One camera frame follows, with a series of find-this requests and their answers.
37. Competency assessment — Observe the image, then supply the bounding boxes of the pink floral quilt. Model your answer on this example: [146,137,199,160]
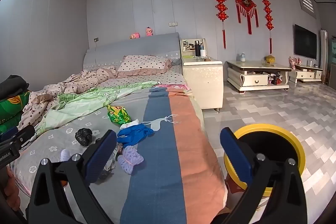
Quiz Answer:
[17,67,118,135]

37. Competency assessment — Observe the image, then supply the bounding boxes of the cream coffee table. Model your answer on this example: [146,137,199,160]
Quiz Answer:
[226,60,292,93]

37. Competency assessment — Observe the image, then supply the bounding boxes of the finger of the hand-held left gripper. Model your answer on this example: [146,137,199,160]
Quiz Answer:
[0,126,19,143]
[10,124,36,148]

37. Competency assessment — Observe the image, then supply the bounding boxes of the lavender knitted cloth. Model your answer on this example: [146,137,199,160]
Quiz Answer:
[117,146,145,174]

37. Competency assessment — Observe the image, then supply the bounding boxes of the yellow trash bin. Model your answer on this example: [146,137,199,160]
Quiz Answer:
[224,124,306,197]

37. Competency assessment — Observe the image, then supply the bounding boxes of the green snack packet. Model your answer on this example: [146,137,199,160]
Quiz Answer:
[107,105,132,125]

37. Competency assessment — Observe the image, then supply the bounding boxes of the white standing air conditioner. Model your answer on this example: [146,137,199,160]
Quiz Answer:
[320,29,329,77]

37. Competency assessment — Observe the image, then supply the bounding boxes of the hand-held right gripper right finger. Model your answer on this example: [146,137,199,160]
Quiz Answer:
[220,127,308,224]

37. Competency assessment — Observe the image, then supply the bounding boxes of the bed with grey headboard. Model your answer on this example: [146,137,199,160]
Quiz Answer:
[10,32,229,224]

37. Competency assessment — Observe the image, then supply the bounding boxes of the cream nightstand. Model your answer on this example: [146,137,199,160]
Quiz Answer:
[181,56,223,112]

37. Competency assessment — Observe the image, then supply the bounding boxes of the polka dot pillow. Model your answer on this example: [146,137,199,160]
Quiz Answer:
[117,55,172,77]

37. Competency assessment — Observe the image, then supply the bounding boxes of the cream television stand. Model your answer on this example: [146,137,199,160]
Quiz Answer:
[288,64,323,83]

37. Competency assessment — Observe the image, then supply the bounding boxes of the black cloth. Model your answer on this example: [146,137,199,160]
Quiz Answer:
[0,74,30,101]

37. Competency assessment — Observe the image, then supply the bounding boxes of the green printed bag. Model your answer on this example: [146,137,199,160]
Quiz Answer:
[0,90,31,135]

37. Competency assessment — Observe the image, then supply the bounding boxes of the striped deer bed sheet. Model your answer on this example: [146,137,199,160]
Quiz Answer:
[13,84,228,224]

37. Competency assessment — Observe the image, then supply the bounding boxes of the black plastic bag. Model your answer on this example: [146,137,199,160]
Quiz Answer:
[75,128,93,147]

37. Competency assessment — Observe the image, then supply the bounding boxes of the clear plastic bottle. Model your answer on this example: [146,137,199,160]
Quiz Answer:
[101,143,124,180]

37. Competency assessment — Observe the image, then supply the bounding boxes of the white tissue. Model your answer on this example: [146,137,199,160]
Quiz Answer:
[121,119,139,130]

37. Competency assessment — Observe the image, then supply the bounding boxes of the black television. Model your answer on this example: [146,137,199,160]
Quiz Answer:
[293,24,318,60]

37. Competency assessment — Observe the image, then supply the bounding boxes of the polka dot bed sheet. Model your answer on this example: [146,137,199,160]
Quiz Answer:
[97,65,187,88]

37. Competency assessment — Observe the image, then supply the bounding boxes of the blue cloth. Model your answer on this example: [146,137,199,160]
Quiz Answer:
[117,123,155,147]

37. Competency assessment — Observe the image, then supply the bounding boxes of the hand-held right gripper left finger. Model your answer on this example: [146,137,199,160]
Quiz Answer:
[26,130,117,224]

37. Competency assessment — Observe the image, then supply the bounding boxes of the person's left hand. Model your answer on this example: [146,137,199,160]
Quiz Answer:
[0,166,21,214]

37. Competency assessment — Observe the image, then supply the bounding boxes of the red diamond tassel decoration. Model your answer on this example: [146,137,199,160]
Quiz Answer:
[235,0,259,35]

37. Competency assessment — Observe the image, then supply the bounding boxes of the green patterned blanket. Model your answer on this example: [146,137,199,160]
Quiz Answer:
[34,80,162,135]

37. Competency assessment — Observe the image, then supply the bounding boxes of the pink doll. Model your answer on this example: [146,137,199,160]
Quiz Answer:
[288,56,301,69]

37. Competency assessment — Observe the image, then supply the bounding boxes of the pink floral sheet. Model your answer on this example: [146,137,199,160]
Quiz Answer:
[157,83,192,91]

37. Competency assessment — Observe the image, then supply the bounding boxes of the grey cabinet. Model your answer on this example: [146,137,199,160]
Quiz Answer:
[328,63,336,85]

